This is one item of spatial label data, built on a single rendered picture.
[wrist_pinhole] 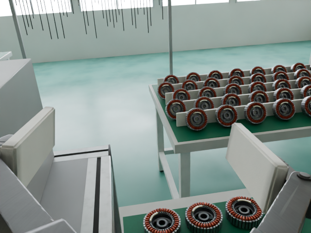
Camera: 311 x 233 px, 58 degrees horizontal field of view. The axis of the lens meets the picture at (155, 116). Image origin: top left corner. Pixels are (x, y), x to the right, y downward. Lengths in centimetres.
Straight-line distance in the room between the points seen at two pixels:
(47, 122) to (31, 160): 3
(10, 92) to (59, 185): 19
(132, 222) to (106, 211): 49
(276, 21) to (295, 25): 53
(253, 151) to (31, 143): 13
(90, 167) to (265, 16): 698
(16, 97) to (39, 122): 26
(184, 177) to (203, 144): 22
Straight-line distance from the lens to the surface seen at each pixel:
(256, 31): 731
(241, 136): 20
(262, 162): 17
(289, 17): 768
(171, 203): 100
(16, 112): 43
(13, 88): 43
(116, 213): 69
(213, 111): 148
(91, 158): 58
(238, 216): 92
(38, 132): 18
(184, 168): 144
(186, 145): 132
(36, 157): 18
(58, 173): 56
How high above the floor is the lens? 142
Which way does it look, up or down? 25 degrees down
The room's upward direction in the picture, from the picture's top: 3 degrees counter-clockwise
